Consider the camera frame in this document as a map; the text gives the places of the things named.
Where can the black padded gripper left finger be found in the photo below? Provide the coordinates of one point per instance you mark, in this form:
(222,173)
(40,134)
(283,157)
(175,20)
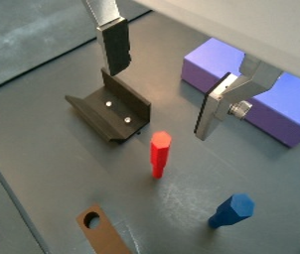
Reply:
(111,28)

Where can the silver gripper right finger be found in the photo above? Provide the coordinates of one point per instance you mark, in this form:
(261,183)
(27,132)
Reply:
(226,98)

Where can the brown block with hole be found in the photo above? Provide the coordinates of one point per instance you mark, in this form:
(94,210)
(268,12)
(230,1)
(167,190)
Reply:
(99,232)

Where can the purple base board block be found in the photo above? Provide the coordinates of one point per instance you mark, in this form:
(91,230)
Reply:
(275,111)

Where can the red hexagonal peg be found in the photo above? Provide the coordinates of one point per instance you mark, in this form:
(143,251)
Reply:
(159,148)

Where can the blue hexagonal peg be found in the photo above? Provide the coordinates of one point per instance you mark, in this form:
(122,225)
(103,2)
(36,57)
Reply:
(234,210)

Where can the black U-shaped holder bracket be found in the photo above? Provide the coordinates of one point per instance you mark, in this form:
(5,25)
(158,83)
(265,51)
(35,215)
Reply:
(115,110)

